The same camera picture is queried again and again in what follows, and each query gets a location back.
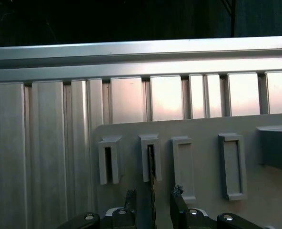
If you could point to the grey parts rack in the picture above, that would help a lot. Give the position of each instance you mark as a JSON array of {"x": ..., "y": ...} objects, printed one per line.
[{"x": 203, "y": 128}]

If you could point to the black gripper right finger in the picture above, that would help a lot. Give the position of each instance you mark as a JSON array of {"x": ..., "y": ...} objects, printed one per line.
[{"x": 181, "y": 217}]

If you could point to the blue RAM stick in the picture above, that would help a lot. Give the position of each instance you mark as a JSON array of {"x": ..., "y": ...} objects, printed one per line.
[{"x": 152, "y": 190}]

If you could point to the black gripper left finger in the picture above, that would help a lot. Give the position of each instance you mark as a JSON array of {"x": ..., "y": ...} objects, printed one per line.
[{"x": 126, "y": 219}]

